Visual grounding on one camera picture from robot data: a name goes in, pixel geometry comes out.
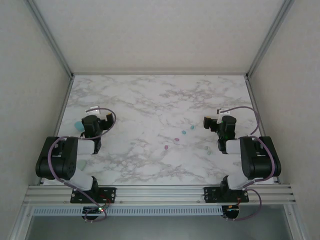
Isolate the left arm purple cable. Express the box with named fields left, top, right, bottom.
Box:
left=47, top=107, right=118, bottom=223

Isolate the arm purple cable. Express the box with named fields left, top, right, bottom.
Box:
left=224, top=106, right=277, bottom=222
left=47, top=107, right=118, bottom=223

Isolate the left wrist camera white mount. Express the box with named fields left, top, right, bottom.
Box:
left=85, top=106, right=101, bottom=116

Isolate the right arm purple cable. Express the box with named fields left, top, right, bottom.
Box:
left=224, top=106, right=277, bottom=222

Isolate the aluminium table side rail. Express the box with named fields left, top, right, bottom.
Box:
left=245, top=77, right=280, bottom=185
left=51, top=76, right=75, bottom=138

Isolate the aluminium table back rail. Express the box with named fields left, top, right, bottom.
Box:
left=71, top=72, right=249, bottom=77

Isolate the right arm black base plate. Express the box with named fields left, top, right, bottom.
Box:
left=203, top=186, right=250, bottom=203

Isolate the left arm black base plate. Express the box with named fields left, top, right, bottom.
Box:
left=69, top=186, right=117, bottom=204

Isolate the aluminium mounting rail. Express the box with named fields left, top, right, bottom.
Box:
left=23, top=184, right=297, bottom=206

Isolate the aluminium frame post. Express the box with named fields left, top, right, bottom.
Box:
left=246, top=0, right=296, bottom=80
left=26, top=0, right=75, bottom=78

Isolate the slotted grey cable duct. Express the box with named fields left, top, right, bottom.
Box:
left=32, top=206, right=223, bottom=216

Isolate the aluminium frame leg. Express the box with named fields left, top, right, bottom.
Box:
left=8, top=206, right=35, bottom=240
left=283, top=204, right=310, bottom=240

